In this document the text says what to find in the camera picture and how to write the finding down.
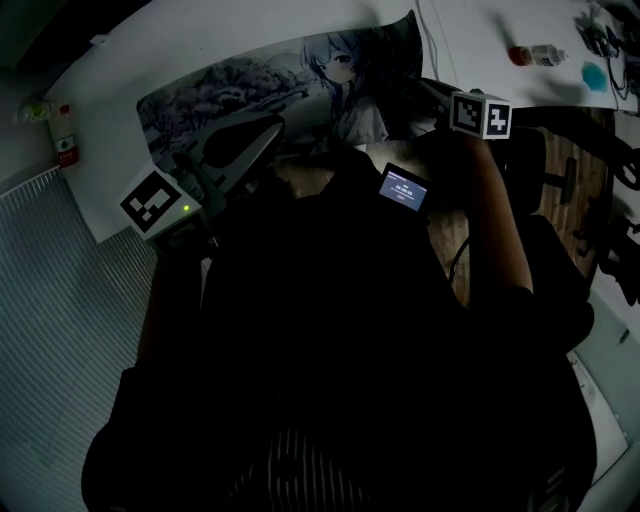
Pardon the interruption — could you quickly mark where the teal blob object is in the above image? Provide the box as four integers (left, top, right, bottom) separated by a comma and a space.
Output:
580, 60, 610, 95

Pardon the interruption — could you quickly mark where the small black screen device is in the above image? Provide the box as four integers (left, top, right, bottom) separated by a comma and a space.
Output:
376, 161, 431, 217

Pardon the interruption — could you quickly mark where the white printed sheet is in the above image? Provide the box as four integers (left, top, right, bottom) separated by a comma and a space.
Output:
566, 348, 632, 484

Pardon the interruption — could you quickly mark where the thin black cable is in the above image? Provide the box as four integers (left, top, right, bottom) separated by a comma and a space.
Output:
446, 233, 472, 282

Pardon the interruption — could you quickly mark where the green-white packet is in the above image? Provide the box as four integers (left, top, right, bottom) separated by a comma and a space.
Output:
13, 98, 72, 125

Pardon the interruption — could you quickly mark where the person's left forearm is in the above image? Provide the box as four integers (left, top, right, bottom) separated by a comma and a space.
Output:
135, 248, 214, 364

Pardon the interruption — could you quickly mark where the anime print desk mat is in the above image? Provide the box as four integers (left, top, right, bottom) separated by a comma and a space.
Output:
136, 8, 426, 166

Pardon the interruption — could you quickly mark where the grey ribbed panel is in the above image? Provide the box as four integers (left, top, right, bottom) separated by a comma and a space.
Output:
0, 167, 161, 512

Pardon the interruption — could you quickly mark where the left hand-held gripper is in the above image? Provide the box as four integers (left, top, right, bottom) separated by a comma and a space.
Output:
118, 114, 287, 247

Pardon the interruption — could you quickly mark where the person's right forearm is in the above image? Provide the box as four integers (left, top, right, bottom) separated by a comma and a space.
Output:
458, 133, 536, 295

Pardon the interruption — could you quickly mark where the black cable bundle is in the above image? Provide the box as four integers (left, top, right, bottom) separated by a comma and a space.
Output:
573, 0, 640, 104

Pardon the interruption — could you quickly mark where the bottle with orange liquid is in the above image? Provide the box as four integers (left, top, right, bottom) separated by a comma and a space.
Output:
506, 43, 572, 68

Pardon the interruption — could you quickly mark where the person's black shirt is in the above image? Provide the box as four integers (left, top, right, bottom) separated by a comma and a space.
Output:
79, 149, 599, 512

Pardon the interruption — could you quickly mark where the black office chair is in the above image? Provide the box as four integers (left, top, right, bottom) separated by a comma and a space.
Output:
501, 123, 640, 352

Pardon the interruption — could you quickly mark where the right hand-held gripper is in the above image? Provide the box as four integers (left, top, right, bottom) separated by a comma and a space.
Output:
409, 75, 514, 142

